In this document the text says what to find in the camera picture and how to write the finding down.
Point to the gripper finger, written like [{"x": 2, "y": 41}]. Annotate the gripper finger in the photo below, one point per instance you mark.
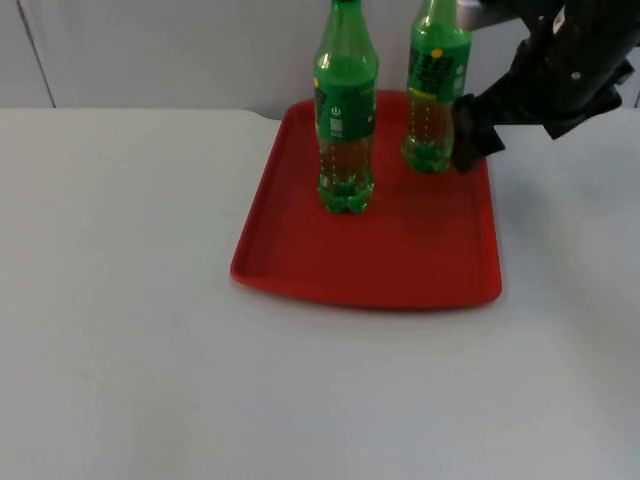
[{"x": 472, "y": 140}]

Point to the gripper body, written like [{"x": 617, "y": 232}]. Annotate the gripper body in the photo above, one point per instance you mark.
[{"x": 555, "y": 85}]

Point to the green plastic bottle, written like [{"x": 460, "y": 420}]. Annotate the green plastic bottle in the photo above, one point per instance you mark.
[
  {"x": 432, "y": 75},
  {"x": 345, "y": 115}
]

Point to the red tray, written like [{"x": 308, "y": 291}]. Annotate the red tray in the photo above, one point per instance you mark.
[{"x": 380, "y": 250}]

